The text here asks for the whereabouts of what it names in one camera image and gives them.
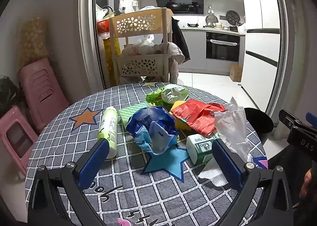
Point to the round grey pan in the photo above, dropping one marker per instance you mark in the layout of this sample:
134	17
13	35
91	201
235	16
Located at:
232	17

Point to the black wok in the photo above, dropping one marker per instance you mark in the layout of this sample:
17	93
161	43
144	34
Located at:
172	5

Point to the crumpled blue plastic bag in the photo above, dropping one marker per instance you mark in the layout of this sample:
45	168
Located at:
146	122

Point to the yellow sponge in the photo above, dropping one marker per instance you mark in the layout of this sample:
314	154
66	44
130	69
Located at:
178	104

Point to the stacked pink plastic stools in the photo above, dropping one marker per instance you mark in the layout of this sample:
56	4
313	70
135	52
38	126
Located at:
42	87

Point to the beige hanging cloth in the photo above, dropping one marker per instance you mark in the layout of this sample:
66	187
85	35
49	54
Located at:
175	52

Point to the black trash bin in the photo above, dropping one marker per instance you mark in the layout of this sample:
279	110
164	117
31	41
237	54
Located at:
257	122

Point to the white kitchen cabinet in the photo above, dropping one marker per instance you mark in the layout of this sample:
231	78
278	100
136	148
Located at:
193	50

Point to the person's right hand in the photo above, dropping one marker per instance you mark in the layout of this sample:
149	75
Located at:
306	183

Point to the sliding door frame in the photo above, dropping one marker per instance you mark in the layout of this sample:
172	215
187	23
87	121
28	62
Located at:
289	55
89	30

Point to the white refrigerator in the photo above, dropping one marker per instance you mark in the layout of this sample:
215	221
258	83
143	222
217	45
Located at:
262	42

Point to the person's dark clothing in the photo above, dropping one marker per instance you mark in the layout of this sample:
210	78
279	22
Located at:
289	161

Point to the yellow mesh sack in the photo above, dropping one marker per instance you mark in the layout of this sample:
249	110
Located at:
33	40

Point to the red plastic bag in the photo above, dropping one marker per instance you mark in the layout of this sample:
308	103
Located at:
195	114

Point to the white plastic bag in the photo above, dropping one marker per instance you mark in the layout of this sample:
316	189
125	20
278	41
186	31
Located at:
141	47

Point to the black plastic bag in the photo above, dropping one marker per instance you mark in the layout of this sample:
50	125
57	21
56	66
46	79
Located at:
8	92

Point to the black built-in oven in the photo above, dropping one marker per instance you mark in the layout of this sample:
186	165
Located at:
223	45

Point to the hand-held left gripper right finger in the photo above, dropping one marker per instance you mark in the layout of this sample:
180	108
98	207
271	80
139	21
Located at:
226	164

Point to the black hanging cloth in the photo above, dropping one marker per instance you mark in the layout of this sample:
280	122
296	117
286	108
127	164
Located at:
180	35

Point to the white paper towel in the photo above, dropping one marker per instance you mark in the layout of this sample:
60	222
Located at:
232	126

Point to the green white drink bottle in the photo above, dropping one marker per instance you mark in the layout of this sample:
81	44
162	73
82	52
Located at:
109	126

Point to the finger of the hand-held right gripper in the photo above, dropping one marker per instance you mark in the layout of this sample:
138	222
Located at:
312	118

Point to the cardboard box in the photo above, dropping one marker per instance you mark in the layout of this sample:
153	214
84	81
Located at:
235	72

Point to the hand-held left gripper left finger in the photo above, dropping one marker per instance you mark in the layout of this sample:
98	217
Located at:
95	161

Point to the green wavy sponge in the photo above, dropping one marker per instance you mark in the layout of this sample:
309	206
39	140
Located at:
128	114

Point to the pale green plastic bag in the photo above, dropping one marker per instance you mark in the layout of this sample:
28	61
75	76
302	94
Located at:
173	92

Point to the yellow oil bottle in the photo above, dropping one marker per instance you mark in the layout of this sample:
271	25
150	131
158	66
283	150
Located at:
109	60

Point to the pink plastic stool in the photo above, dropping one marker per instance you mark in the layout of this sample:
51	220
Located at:
17	139

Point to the red basket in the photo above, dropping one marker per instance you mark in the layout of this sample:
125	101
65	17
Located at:
102	27

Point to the beige plastic storage rack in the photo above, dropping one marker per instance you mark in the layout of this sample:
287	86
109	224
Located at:
138	22

